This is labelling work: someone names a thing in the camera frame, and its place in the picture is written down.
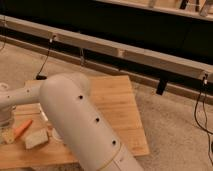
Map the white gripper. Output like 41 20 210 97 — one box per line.
0 106 14 128

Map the orange carrot-like pepper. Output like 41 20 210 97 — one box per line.
14 119 33 139

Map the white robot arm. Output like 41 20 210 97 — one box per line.
0 73 144 171

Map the beige sponge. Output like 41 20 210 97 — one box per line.
25 129 49 149

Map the wooden table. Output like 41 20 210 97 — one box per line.
0 76 150 169

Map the black cable left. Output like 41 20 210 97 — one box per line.
35 34 57 81

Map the black cable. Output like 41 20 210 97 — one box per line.
35 34 57 81
194 75 213 158

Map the white metal rail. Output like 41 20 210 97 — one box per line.
0 14 213 82

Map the black cable right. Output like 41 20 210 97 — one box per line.
194 75 213 158

